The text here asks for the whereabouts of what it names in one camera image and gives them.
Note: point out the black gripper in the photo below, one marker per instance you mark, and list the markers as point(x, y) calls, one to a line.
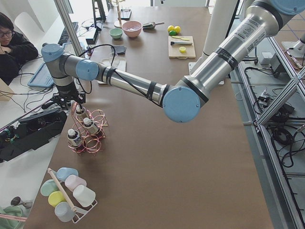
point(66, 92)

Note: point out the copper wire bottle basket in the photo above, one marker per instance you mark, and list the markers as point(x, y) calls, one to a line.
point(86, 133)

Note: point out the tea bottle moved to tray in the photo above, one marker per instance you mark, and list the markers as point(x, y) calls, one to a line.
point(75, 141)

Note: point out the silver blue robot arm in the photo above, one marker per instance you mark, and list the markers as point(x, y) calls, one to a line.
point(181, 102)

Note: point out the tea bottle right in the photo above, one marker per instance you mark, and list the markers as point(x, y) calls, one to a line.
point(80, 113)

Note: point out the tea bottle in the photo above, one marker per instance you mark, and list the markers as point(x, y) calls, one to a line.
point(91, 127)
point(80, 113)

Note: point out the tea bottle middle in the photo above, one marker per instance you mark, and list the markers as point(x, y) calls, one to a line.
point(91, 127)

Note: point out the blue teach pendant upper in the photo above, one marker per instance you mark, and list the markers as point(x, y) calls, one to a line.
point(42, 78)

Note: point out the wine glass on tray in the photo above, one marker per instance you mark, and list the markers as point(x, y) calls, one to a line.
point(113, 59)

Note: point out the cream rabbit tray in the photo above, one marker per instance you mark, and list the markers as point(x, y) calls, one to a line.
point(119, 64)

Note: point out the black bag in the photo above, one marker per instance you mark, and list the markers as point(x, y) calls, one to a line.
point(32, 132)

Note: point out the grey folded cloth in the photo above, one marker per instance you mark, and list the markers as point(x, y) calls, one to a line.
point(120, 50)

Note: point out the black keyboard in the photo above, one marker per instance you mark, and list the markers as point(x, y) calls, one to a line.
point(64, 38)

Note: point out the green empty bowl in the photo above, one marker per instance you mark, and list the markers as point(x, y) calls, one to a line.
point(116, 33)

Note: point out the pink plastic cup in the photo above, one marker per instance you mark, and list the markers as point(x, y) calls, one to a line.
point(72, 181)

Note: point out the seated person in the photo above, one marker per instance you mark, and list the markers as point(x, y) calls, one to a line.
point(15, 50)

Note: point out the wooden cup tree stand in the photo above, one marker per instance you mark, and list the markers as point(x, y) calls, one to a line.
point(119, 22)

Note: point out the pink bowl with ice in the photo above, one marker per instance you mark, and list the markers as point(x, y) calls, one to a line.
point(132, 28)

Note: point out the green plastic cup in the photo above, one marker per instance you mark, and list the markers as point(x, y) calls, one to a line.
point(48, 187)

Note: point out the white plastic cup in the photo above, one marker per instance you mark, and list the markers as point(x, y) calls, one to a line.
point(84, 195)

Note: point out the yellow plastic cup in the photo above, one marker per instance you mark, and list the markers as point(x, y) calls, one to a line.
point(55, 198)

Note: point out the steel ice scoop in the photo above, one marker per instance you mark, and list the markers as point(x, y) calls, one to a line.
point(151, 25)

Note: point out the bamboo cutting board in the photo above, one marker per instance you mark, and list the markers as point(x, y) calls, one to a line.
point(173, 51)

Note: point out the steel muddler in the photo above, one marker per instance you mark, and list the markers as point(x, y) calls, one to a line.
point(172, 43)

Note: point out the grey blue plastic cup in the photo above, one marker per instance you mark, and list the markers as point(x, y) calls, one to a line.
point(64, 212)

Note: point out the half lemon slice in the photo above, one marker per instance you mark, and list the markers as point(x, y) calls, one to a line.
point(182, 49)

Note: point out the green lime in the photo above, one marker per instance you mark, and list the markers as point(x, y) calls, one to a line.
point(172, 33)

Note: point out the yellow plastic knife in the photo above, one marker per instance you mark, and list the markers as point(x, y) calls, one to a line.
point(180, 38)

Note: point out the yellow lemon near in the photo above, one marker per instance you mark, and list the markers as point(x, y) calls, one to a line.
point(170, 28)

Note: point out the yellow lemon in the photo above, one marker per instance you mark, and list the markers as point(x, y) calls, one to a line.
point(170, 28)
point(177, 29)

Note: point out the yellow lemon far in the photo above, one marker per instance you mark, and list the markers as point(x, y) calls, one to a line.
point(177, 29)

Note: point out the aluminium frame post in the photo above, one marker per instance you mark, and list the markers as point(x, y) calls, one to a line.
point(63, 12)

